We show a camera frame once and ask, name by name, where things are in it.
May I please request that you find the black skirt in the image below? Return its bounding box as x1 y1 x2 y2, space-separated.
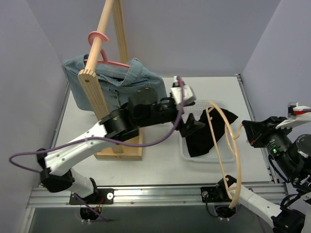
186 109 225 157

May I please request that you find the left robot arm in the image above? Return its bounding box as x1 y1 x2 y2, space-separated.
36 85 204 203

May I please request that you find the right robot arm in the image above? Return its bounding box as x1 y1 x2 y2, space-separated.
216 113 311 233

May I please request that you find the pink plastic hanger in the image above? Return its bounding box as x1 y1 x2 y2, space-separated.
88 31 130 68

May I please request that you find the white perforated plastic basket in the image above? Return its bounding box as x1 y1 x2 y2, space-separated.
179 100 227 164

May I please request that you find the light blue denim shirt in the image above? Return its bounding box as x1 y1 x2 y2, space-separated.
62 54 167 111

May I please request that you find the wooden clothes rack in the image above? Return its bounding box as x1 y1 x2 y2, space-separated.
77 0 143 161

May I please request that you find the aluminium right side rail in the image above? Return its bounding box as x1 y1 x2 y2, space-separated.
237 74 287 185

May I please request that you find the aluminium rail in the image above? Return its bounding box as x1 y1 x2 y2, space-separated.
27 182 288 208
237 74 287 185

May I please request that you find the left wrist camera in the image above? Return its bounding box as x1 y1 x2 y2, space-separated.
171 76 196 109

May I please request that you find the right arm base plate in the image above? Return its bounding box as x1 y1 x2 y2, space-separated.
200 185 243 219

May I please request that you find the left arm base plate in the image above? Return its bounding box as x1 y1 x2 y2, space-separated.
69 188 115 219

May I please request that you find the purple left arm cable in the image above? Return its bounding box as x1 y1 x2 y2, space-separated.
9 75 185 222

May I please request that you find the aluminium front rail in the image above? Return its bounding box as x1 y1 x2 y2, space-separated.
27 182 288 208

